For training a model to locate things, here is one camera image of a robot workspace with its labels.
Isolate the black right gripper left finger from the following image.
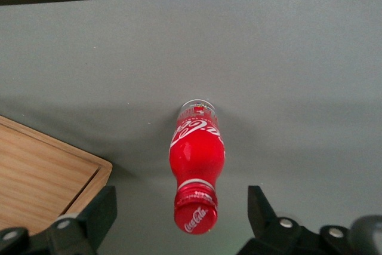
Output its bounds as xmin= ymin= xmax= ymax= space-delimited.
xmin=0 ymin=185 xmax=118 ymax=255

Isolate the wooden cutting board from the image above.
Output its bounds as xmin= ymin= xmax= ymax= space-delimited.
xmin=0 ymin=114 xmax=113 ymax=236

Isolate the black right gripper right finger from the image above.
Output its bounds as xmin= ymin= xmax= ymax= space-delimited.
xmin=238 ymin=185 xmax=356 ymax=255

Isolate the red coke bottle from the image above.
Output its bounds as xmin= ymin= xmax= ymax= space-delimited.
xmin=168 ymin=98 xmax=227 ymax=235

